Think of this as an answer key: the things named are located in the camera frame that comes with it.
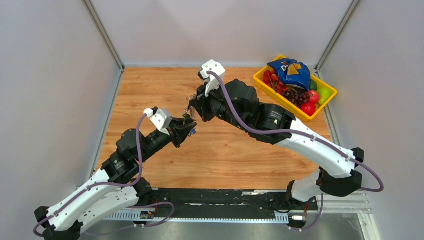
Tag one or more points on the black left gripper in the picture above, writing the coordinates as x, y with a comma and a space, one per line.
179, 128

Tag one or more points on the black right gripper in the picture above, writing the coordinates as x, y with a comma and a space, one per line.
201, 102

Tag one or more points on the metal key organizer ring plate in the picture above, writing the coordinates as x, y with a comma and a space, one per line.
190, 112

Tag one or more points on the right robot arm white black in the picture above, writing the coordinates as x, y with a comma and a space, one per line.
336, 175

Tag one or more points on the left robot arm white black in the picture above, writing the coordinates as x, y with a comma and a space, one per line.
118, 184

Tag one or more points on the red cherries bunch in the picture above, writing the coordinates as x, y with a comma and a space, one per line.
273, 81

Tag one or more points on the yellow plastic bin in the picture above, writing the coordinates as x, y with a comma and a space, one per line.
315, 83

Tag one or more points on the purple grape bunch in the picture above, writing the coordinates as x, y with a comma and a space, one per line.
296, 97

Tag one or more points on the blue chips bag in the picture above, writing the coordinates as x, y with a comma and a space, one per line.
292, 73

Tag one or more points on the red apple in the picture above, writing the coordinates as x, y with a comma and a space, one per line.
309, 108

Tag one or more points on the red peach fruit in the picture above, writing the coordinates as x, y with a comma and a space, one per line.
314, 97

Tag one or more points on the green apple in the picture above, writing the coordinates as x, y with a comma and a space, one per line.
325, 93

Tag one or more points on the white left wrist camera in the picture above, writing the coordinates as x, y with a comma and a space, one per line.
160, 117

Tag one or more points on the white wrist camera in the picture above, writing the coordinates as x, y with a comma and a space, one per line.
160, 117
208, 71

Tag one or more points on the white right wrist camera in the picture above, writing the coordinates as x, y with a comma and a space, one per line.
208, 71

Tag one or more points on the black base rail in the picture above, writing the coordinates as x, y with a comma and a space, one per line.
219, 206

